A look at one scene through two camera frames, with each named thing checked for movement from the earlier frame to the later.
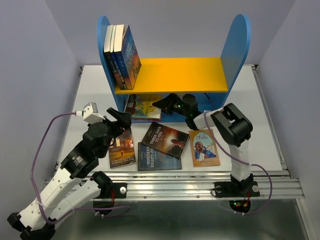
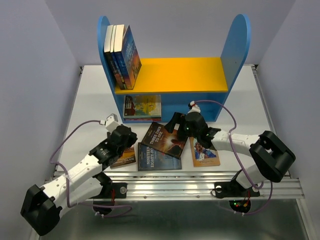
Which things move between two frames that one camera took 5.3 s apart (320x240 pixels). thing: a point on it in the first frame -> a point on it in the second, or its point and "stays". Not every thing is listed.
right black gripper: (167, 101) -> (176, 118)
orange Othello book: (203, 148) stays
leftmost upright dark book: (109, 58) stays
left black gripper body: (104, 152) -> (131, 140)
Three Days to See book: (165, 139) stays
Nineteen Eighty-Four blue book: (150, 159) stays
